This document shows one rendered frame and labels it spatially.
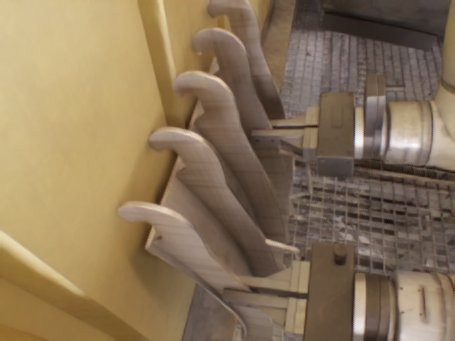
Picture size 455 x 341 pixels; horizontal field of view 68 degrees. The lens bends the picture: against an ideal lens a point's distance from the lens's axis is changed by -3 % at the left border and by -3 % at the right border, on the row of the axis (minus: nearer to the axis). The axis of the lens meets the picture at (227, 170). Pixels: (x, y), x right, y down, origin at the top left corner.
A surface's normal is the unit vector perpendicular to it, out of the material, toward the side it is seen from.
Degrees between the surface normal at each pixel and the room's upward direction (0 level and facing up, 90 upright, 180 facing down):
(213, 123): 90
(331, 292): 13
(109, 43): 90
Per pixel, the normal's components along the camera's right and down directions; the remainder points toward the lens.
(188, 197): 0.86, -0.12
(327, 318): -0.24, -0.59
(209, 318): -0.02, -0.56
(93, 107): 0.98, 0.16
